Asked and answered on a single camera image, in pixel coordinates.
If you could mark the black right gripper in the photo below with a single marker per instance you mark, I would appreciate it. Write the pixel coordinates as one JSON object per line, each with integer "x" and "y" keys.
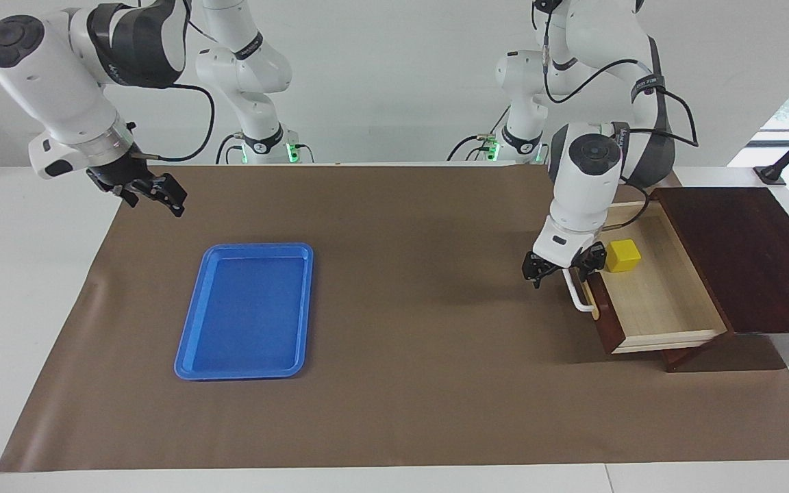
{"x": 117, "y": 171}

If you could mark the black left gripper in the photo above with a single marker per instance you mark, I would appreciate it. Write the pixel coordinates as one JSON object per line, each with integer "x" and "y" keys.
{"x": 562, "y": 259}

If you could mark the yellow cube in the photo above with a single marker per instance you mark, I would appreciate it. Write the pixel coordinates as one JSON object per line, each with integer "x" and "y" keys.
{"x": 623, "y": 257}

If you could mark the wooden drawer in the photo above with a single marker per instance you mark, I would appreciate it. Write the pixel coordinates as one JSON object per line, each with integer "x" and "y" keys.
{"x": 661, "y": 301}

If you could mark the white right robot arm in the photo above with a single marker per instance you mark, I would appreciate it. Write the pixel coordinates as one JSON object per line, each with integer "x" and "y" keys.
{"x": 59, "y": 82}

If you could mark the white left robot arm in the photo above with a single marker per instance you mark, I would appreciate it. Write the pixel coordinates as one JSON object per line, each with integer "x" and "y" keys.
{"x": 590, "y": 178}

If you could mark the dark wooden drawer cabinet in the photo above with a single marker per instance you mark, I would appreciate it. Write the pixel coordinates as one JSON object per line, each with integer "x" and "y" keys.
{"x": 757, "y": 260}

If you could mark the blue plastic tray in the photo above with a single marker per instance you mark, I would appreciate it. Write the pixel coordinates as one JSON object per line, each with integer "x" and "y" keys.
{"x": 247, "y": 315}

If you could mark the brown table mat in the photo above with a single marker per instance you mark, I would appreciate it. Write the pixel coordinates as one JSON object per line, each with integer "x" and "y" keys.
{"x": 401, "y": 383}

